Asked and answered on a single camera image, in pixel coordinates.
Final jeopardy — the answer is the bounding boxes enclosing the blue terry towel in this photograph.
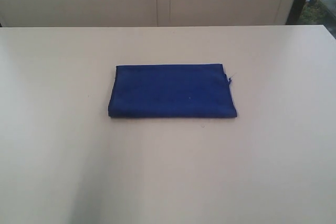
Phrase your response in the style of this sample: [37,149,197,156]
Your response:
[108,63,238,119]

